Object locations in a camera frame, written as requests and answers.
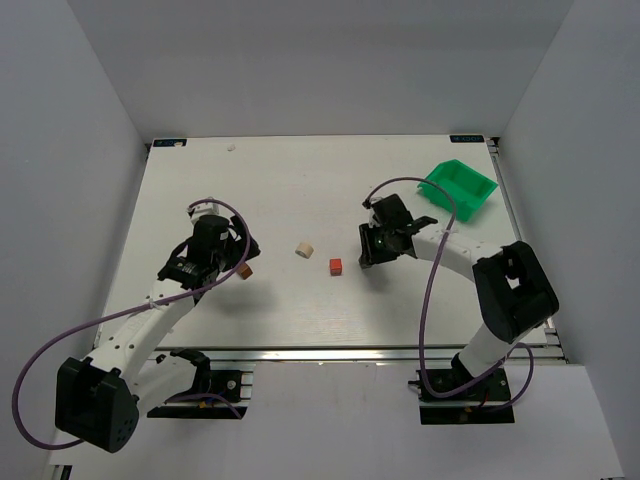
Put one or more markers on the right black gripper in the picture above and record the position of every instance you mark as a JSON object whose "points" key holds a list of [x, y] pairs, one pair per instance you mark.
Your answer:
{"points": [[367, 245]]}

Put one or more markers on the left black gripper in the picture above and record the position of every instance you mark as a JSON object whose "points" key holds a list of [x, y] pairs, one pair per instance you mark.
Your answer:
{"points": [[239, 245]]}

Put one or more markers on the brown wood block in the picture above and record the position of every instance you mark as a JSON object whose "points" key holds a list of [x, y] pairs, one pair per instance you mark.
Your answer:
{"points": [[244, 271]]}

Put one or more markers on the red wood cube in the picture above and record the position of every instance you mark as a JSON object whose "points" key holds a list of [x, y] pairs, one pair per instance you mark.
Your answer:
{"points": [[335, 266]]}

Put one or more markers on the green plastic bin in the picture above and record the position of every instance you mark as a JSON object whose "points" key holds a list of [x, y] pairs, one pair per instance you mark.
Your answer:
{"points": [[468, 188]]}

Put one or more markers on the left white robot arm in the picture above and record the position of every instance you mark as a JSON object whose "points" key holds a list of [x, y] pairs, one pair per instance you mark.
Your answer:
{"points": [[100, 398]]}

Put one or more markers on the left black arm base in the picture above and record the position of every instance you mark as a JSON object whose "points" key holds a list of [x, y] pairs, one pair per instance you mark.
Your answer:
{"points": [[216, 391]]}

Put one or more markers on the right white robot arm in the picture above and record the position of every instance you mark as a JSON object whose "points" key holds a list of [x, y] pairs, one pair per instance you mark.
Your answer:
{"points": [[444, 247]]}

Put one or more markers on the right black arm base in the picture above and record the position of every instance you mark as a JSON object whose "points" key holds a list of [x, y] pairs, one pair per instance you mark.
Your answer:
{"points": [[481, 404]]}

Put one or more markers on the beige wood cylinder block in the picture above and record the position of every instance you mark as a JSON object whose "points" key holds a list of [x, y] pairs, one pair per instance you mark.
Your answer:
{"points": [[304, 250]]}

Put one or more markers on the right blue corner label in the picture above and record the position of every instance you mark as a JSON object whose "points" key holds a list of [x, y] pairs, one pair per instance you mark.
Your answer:
{"points": [[466, 138]]}

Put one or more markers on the blue corner label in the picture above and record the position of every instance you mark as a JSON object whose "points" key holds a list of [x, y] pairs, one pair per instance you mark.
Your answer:
{"points": [[169, 143], [466, 138]]}

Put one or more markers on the left blue corner label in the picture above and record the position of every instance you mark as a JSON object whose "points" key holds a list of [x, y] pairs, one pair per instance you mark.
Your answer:
{"points": [[169, 143]]}

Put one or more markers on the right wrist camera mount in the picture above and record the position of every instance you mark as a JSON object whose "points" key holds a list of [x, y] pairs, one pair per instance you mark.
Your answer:
{"points": [[368, 204]]}

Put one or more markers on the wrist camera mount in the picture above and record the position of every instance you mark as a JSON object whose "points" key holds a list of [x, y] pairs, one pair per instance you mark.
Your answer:
{"points": [[368, 204], [200, 208]]}

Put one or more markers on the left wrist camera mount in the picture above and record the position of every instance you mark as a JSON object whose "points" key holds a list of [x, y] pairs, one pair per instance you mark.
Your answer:
{"points": [[200, 208]]}

